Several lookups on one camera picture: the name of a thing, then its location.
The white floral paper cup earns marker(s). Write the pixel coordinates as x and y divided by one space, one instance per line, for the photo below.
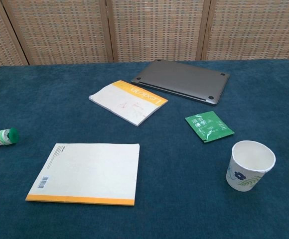
251 161

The Lexicon book orange stripe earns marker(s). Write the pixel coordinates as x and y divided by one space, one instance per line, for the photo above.
127 103

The grey closed laptop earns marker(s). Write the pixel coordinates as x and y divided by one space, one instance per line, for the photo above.
182 78

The green tea bag sachet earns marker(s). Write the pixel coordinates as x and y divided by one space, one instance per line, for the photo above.
209 125

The white book with barcode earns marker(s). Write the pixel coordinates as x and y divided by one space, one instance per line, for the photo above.
87 171

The teal table cloth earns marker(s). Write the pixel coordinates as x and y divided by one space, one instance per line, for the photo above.
159 199

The woven folding screen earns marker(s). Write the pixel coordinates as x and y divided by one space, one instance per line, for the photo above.
144 27

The green white toy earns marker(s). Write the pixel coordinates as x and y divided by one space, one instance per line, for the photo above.
8 135

